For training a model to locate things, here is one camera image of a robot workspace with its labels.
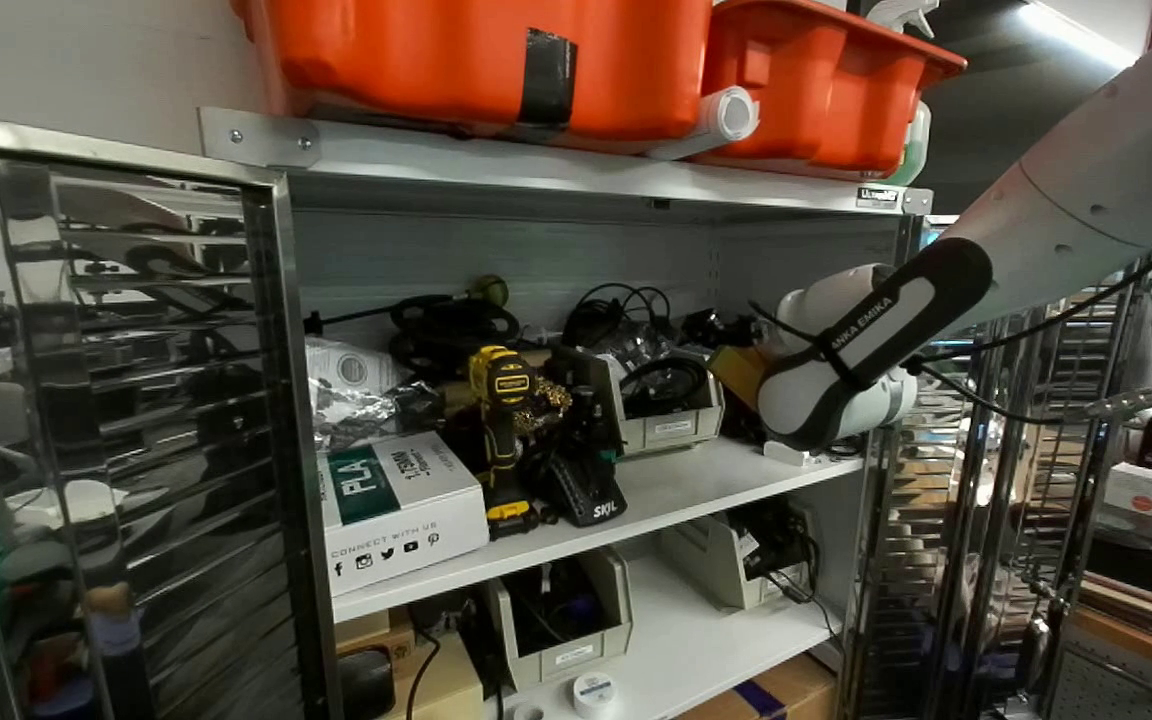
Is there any small orange bin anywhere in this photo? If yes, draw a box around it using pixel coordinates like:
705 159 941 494
705 0 968 173

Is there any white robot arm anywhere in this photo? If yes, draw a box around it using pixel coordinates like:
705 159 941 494
754 52 1152 449

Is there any white cardboard box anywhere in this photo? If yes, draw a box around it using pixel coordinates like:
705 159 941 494
316 433 489 598

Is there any white paper tube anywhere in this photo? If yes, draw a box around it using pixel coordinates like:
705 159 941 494
651 86 760 159

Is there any metal shelving unit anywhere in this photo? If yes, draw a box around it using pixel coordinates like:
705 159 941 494
200 107 933 720

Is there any yellow cordless drill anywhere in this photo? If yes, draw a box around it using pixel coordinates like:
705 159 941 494
466 345 571 535

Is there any steel tray rack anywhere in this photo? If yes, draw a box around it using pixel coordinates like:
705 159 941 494
0 124 339 720

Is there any large orange bin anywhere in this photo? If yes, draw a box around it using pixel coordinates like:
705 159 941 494
228 0 713 144

